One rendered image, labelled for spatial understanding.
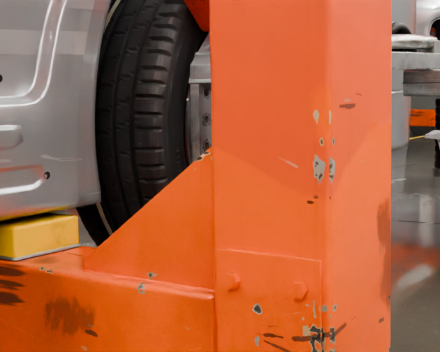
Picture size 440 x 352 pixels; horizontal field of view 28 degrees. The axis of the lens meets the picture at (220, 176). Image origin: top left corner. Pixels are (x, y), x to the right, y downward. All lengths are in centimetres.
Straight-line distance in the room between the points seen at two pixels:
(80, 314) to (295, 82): 46
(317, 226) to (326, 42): 20
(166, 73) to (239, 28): 45
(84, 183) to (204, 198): 36
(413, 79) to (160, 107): 52
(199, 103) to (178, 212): 38
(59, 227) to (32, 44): 28
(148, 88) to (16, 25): 25
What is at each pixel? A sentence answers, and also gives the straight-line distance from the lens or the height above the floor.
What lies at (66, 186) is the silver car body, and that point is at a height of 78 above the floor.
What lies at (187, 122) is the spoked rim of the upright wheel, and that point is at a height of 87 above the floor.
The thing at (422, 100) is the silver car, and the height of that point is 83.
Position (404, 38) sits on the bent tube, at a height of 100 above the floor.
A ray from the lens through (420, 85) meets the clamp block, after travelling 170.
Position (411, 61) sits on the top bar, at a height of 96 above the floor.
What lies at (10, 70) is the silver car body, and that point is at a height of 96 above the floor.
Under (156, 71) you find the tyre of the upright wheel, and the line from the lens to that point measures 144.
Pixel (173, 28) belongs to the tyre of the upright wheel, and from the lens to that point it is 147.
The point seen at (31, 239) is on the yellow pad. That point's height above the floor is 71.
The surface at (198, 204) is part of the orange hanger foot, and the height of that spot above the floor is 79.
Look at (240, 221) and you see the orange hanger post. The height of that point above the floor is 77.
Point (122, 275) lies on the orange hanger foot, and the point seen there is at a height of 68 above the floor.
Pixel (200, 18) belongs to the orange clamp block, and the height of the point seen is 104.
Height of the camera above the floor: 94
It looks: 6 degrees down
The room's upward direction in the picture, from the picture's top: 1 degrees counter-clockwise
